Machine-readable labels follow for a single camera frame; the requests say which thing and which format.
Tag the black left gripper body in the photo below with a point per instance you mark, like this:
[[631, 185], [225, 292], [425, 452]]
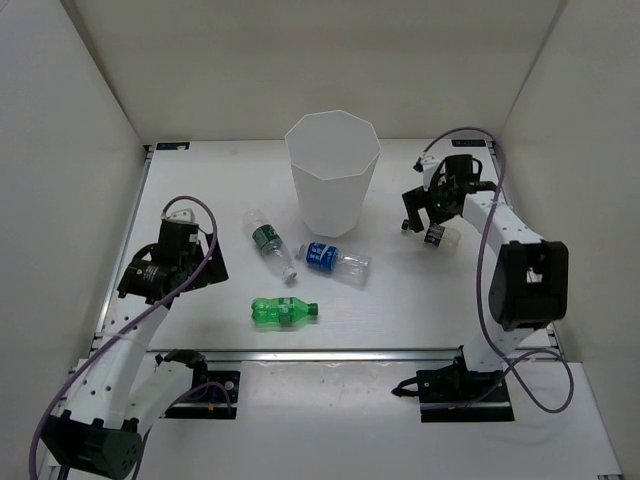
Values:
[[193, 261]]

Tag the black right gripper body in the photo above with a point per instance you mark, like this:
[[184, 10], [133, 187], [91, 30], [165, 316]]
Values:
[[439, 208]]

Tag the small clear bottle dark label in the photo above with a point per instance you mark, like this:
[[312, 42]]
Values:
[[442, 237]]

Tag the clear bottle green label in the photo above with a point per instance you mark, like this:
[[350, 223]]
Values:
[[270, 245]]

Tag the clear bottle blue label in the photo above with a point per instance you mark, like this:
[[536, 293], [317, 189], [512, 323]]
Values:
[[341, 265]]

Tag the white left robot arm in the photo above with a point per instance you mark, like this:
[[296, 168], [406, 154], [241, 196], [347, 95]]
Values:
[[98, 423]]

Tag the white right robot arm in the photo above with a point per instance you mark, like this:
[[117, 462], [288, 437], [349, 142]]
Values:
[[529, 285]]

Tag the white octagonal plastic bin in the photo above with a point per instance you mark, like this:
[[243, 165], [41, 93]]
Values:
[[333, 155]]

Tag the dark right table sticker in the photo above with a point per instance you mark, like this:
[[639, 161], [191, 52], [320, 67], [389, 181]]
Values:
[[468, 143]]

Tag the dark table sticker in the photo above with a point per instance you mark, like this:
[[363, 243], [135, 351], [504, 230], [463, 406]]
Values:
[[172, 146], [468, 143]]

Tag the green plastic soda bottle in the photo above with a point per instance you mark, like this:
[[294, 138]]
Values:
[[282, 312]]

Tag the dark left table sticker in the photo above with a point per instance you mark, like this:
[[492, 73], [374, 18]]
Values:
[[172, 146]]

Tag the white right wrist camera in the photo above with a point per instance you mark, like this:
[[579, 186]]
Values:
[[427, 166]]

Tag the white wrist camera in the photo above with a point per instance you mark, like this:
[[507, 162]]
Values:
[[427, 166], [185, 216]]

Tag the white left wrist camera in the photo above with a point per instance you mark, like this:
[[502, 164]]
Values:
[[185, 216]]

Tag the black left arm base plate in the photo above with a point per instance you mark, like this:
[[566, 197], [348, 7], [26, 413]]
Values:
[[216, 397]]

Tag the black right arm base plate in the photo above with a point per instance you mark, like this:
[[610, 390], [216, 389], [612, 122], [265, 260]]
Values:
[[453, 394]]

